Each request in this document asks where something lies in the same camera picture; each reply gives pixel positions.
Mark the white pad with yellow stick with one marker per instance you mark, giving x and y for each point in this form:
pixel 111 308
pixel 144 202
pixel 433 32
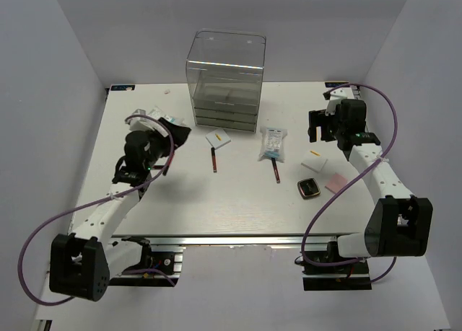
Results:
pixel 218 138

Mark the pink sticky pad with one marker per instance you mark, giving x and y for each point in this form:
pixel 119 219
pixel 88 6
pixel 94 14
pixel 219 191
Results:
pixel 336 183

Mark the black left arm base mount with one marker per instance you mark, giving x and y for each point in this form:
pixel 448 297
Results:
pixel 140 262

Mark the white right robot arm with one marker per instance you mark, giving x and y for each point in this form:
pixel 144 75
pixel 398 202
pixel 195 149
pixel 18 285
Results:
pixel 400 222

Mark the clear acrylic makeup organizer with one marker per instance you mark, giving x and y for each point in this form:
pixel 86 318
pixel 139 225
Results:
pixel 224 73

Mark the black gold compact case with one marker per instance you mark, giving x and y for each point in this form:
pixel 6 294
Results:
pixel 308 188

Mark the aluminium front rail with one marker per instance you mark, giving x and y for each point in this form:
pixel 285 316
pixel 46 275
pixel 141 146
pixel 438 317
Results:
pixel 225 240

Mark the red lip gloss left upright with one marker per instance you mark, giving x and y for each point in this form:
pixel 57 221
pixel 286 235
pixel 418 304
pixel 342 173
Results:
pixel 167 166

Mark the red lip gloss centre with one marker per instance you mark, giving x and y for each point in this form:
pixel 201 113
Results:
pixel 214 159

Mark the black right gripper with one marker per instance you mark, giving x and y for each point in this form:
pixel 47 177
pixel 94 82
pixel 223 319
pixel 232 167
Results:
pixel 317 119

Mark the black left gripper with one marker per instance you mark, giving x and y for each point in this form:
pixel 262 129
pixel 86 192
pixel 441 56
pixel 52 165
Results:
pixel 180 133

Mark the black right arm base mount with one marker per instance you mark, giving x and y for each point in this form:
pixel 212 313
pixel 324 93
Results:
pixel 351 277

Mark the blue table corner label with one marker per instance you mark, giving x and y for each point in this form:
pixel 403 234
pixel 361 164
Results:
pixel 122 87
pixel 334 84

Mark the white blue sachet packet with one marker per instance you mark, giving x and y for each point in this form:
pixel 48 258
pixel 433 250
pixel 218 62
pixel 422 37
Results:
pixel 272 143
pixel 157 113

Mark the blue table corner label left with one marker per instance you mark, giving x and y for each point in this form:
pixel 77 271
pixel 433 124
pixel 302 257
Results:
pixel 122 87

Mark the blue table corner label right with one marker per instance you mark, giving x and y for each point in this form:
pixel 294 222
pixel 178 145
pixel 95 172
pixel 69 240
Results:
pixel 334 84

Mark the white pad right yellow stick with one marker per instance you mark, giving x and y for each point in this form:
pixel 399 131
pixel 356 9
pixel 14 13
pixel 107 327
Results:
pixel 314 161

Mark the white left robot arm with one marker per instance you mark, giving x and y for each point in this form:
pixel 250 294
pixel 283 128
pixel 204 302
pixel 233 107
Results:
pixel 84 262

